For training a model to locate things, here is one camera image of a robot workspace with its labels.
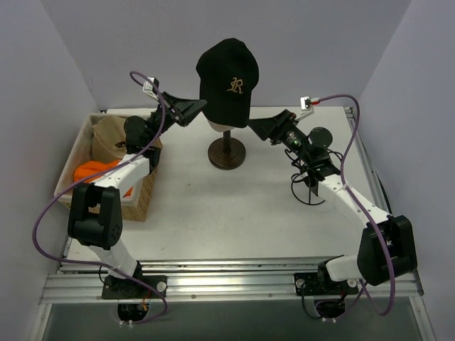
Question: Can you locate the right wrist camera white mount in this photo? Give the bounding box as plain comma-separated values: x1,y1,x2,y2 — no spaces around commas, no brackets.
296,96,320,121

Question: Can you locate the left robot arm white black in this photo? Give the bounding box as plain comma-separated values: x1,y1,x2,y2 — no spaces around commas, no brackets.
68,92,207,298

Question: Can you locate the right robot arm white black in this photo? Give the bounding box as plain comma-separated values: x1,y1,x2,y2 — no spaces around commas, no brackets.
248,109,417,293

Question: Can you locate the beige cap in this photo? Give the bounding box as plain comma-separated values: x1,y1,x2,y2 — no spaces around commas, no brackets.
92,116,127,163

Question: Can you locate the black baseball cap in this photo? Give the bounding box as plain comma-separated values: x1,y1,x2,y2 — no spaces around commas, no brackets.
196,38,259,128

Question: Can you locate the aluminium rail frame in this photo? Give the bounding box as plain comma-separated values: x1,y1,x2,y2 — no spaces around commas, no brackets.
39,107,436,340

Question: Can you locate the orange cap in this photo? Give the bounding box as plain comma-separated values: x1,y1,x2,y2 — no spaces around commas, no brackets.
73,160,120,183

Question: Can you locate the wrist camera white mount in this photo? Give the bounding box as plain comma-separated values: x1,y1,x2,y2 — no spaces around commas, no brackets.
142,77,159,97
296,96,320,121

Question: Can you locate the wicker basket with liner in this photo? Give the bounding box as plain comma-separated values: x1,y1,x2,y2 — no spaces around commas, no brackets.
54,114,156,222

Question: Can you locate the black coiled cable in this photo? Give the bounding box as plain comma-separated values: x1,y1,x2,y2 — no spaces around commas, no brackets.
290,148,346,207

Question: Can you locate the cream mannequin head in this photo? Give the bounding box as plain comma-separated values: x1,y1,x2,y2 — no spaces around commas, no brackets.
208,120,234,133

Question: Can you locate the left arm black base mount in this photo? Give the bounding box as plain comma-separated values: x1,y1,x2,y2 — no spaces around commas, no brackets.
101,275,168,300

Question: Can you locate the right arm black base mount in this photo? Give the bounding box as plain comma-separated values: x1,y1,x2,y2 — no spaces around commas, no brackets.
293,261,359,297

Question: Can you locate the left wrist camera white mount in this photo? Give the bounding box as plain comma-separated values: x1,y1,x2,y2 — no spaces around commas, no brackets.
142,77,159,97

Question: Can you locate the dark wooden mannequin stand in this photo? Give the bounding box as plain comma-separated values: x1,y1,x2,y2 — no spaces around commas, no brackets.
208,131,246,171

